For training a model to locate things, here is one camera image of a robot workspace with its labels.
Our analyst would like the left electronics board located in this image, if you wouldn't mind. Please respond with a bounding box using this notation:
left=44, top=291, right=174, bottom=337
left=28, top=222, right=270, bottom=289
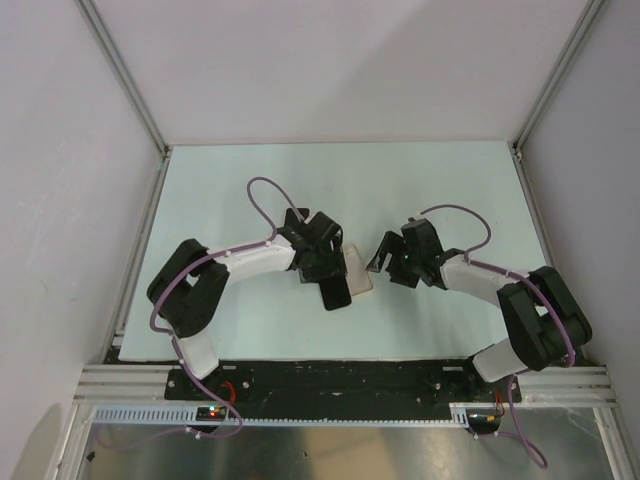
left=196, top=381, right=236, bottom=422

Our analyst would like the right electronics board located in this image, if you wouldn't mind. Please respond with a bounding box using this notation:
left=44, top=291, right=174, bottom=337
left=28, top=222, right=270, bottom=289
left=467, top=390, right=506, bottom=438

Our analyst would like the black table front rail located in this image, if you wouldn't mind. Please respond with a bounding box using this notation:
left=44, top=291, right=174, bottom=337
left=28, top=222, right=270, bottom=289
left=164, top=360, right=522, bottom=419

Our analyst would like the left aluminium frame post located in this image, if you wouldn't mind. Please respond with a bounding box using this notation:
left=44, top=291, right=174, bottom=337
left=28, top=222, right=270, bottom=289
left=75, top=0, right=170, bottom=159

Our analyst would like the right aluminium frame post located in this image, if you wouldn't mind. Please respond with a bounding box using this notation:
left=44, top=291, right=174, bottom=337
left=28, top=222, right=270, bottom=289
left=511, top=0, right=610, bottom=159

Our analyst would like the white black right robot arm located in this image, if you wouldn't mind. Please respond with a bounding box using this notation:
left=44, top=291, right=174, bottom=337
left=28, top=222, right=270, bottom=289
left=367, top=219, right=593, bottom=401

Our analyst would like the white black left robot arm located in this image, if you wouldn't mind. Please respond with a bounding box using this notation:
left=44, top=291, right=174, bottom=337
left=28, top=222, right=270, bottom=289
left=147, top=208, right=352, bottom=399

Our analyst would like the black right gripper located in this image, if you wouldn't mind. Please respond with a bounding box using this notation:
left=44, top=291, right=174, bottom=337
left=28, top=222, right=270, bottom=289
left=367, top=231, right=422, bottom=289

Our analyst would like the aluminium frame post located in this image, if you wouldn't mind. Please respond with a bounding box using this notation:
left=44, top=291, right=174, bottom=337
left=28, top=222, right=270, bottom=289
left=75, top=0, right=170, bottom=159
left=511, top=0, right=610, bottom=159

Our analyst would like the electronics board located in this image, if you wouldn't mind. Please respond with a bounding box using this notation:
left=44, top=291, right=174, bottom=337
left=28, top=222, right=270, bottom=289
left=196, top=381, right=236, bottom=422
left=467, top=390, right=506, bottom=438

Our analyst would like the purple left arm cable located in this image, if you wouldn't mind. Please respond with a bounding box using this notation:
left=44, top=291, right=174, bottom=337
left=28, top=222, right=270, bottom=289
left=149, top=177, right=306, bottom=371

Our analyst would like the beige phone case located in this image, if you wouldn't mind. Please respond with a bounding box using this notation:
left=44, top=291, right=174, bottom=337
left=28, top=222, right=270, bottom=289
left=343, top=244, right=373, bottom=297

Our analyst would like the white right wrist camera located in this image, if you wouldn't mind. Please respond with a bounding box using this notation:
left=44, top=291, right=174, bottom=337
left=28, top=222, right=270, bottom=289
left=407, top=213, right=425, bottom=223

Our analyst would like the aluminium front frame beam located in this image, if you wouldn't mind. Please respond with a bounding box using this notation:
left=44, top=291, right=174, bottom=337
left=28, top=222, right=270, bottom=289
left=73, top=365, right=618, bottom=408

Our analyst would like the white slotted cable duct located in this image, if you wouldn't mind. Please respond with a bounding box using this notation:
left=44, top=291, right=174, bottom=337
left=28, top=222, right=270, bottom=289
left=93, top=405, right=469, bottom=428

